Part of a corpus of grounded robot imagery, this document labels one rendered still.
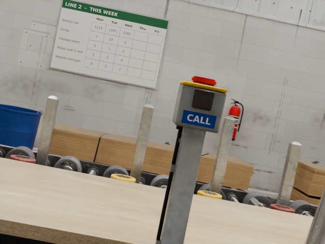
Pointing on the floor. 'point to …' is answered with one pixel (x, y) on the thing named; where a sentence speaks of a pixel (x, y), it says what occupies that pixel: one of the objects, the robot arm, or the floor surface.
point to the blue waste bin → (19, 126)
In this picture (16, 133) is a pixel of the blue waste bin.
